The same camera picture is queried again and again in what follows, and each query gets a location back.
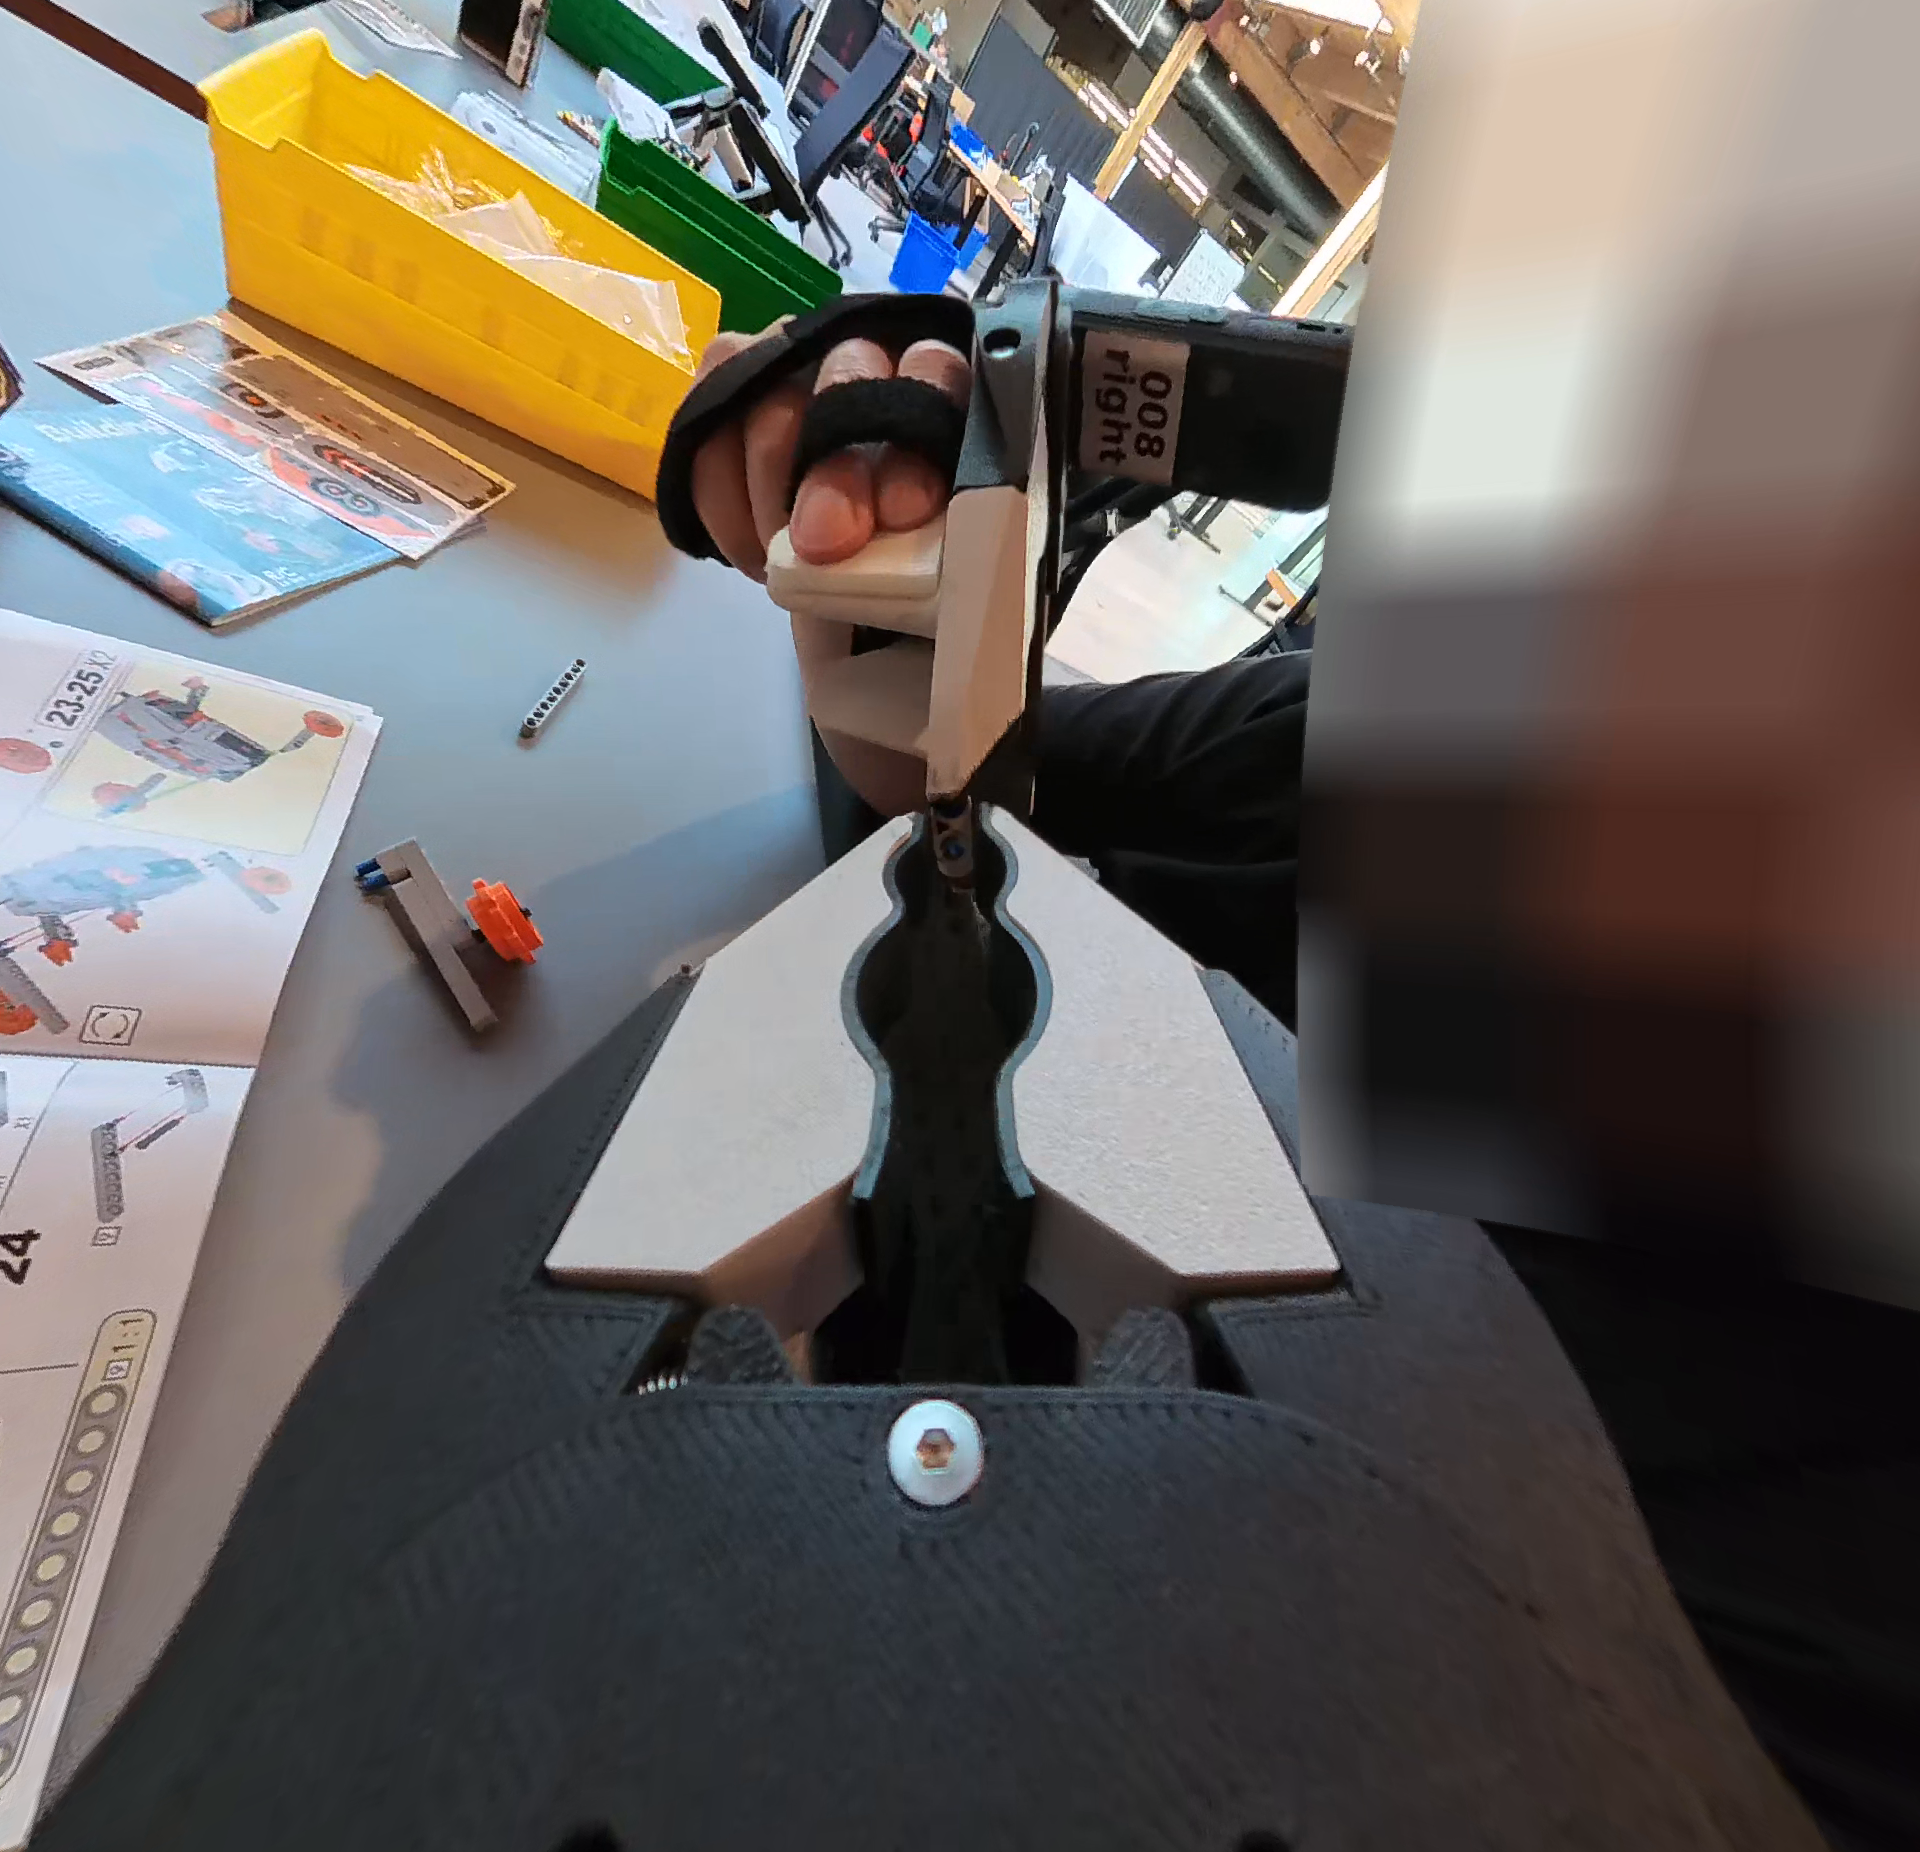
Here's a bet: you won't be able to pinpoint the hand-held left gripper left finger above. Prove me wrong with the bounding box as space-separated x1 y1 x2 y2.
545 815 920 1344

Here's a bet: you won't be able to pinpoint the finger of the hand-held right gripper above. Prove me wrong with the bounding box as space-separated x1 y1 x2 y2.
927 476 1057 807

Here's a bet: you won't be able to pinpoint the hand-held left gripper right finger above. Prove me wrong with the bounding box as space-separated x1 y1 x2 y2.
960 805 1340 1352

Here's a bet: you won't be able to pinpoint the person's right forearm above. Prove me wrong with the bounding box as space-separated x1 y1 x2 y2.
810 735 920 872

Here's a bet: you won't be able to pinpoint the black desk stand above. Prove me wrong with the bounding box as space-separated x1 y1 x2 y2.
696 18 861 276

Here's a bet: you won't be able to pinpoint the adjoining grey desk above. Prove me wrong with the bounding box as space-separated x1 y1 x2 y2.
0 0 845 324

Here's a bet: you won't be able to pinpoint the person's right hand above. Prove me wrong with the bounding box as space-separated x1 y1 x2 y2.
696 331 976 571

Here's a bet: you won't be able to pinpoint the grey assembly with orange wheel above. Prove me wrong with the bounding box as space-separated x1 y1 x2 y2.
355 837 547 1036

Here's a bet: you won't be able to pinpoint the blue recycling bin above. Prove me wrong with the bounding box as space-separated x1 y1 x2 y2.
887 209 994 299

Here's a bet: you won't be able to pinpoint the green plastic bin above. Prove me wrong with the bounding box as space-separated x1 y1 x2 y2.
596 126 845 321
545 0 722 108

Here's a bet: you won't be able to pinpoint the black office chair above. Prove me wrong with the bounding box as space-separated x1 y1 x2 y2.
792 22 920 276

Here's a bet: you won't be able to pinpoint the open white instruction booklet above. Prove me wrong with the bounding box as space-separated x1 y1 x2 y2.
0 607 384 1802

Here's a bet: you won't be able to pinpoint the clear plastic bags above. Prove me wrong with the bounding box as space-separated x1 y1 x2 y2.
337 145 696 373

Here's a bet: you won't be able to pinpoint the yellow plastic bin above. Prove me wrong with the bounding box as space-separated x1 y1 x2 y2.
198 29 727 501

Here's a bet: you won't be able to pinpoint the small black cardboard box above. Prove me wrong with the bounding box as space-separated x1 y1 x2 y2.
455 0 561 92

